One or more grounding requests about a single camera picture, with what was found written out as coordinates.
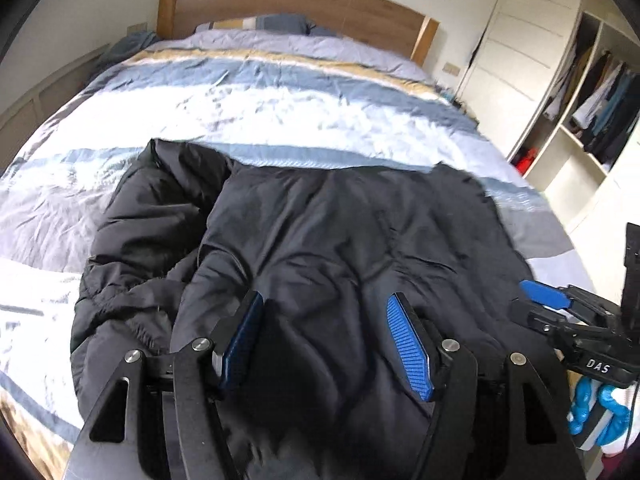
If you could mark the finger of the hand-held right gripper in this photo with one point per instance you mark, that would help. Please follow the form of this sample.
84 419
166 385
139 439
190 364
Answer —
532 317
542 294

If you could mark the black puffer jacket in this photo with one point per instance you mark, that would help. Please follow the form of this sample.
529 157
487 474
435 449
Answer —
325 240

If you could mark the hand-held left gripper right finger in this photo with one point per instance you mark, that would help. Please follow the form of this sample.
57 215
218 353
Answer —
407 345

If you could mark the striped duvet bed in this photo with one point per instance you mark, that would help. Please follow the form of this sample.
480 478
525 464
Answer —
250 100

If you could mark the hanging clothes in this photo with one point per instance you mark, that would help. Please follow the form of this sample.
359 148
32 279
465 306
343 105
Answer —
600 105

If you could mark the striped pillow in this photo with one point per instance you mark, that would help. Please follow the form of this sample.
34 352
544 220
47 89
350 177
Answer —
250 24

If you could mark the beige wall switch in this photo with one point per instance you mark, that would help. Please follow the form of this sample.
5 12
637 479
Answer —
452 68

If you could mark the red bag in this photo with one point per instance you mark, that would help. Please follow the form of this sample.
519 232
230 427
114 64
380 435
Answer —
526 162

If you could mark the white wardrobe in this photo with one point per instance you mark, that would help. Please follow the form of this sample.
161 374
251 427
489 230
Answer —
520 50

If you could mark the nightstand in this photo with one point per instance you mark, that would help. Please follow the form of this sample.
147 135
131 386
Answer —
462 105

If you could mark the plain blue pillow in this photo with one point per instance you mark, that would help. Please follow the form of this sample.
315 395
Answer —
322 31

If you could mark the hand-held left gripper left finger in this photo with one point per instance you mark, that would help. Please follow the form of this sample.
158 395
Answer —
245 340

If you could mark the wooden headboard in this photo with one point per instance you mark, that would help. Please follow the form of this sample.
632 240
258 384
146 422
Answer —
300 5

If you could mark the person's right hand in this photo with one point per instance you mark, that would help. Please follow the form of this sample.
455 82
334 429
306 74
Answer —
582 405

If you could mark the blue-grey blanket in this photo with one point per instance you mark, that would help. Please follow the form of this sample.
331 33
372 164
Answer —
125 50

